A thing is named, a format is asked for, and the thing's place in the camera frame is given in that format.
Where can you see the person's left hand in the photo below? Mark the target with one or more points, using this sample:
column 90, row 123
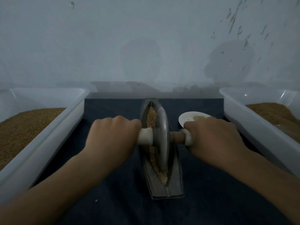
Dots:
column 110, row 140

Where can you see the person's right hand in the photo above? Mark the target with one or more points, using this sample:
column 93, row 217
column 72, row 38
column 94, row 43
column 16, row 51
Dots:
column 216, row 143

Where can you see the white plastic tray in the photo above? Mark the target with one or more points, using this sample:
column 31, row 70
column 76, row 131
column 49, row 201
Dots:
column 47, row 136
column 253, row 128

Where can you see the small ground grain portion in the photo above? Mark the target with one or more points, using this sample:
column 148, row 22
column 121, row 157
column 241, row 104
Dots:
column 151, row 117

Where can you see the boat-shaped metal grinding trough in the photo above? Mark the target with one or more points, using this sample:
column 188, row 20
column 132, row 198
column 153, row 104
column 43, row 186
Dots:
column 174, row 187

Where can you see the person's left forearm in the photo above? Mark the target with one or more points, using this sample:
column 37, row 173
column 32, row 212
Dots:
column 49, row 196

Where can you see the person's right forearm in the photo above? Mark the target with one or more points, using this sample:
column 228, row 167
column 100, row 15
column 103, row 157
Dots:
column 272, row 187

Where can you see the white round plate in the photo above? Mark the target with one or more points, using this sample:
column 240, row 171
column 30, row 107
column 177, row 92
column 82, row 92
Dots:
column 187, row 118

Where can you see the dark blue tablecloth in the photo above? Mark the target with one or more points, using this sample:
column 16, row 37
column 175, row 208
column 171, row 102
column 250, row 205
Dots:
column 117, row 201

